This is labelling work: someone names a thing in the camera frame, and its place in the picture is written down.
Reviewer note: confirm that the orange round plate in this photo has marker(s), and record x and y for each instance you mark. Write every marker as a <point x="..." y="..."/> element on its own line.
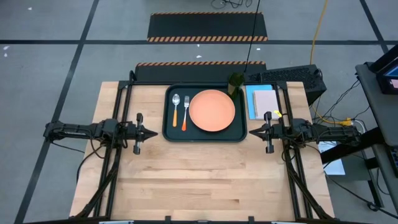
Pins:
<point x="211" y="110"/>

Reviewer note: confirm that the narrow black striped floor mat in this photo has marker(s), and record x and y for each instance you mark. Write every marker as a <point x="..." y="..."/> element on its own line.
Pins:
<point x="192" y="73"/>

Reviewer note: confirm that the black keyboard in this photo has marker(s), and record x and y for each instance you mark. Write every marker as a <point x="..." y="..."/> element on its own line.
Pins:
<point x="395" y="158"/>

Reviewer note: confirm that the dark green tray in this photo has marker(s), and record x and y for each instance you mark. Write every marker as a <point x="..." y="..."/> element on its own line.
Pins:
<point x="240" y="124"/>

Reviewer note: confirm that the black desk base frame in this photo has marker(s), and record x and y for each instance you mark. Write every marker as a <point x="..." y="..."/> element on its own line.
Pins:
<point x="351" y="149"/>

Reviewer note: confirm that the blue notebook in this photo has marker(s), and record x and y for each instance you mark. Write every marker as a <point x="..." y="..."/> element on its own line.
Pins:
<point x="249" y="102"/>

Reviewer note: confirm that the black laptop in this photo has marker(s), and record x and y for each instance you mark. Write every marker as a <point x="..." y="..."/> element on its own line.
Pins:
<point x="385" y="87"/>

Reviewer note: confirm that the grey side desk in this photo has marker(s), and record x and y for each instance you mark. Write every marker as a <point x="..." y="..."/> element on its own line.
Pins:
<point x="379" y="105"/>

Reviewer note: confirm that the large black striped floor mat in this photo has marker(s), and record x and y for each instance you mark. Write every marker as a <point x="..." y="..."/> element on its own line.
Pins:
<point x="205" y="26"/>

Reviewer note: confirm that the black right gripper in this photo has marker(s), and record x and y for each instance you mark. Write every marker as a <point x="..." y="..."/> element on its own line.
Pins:
<point x="280" y="132"/>

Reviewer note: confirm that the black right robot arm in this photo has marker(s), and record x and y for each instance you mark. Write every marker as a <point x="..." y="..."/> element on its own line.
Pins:
<point x="329" y="132"/>

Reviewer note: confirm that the small green potted plant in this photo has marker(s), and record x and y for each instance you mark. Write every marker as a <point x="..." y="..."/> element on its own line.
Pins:
<point x="235" y="82"/>

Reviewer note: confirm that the white paper sheet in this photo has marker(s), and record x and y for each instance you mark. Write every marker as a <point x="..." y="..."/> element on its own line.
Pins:
<point x="335" y="166"/>

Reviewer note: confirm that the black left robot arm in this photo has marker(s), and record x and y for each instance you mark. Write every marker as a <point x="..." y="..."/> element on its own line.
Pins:
<point x="77" y="129"/>

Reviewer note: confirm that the pink spiral notebook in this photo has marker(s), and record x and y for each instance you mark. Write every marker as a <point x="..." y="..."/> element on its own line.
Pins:
<point x="265" y="102"/>

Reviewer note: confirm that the yellow tag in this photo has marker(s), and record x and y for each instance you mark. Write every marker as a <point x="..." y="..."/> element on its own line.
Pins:
<point x="277" y="113"/>

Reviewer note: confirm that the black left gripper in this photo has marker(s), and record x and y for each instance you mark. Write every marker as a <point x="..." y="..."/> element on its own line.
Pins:
<point x="138" y="133"/>

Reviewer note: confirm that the black metal table frame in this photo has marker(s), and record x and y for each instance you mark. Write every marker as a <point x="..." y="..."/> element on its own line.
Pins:
<point x="123" y="84"/>

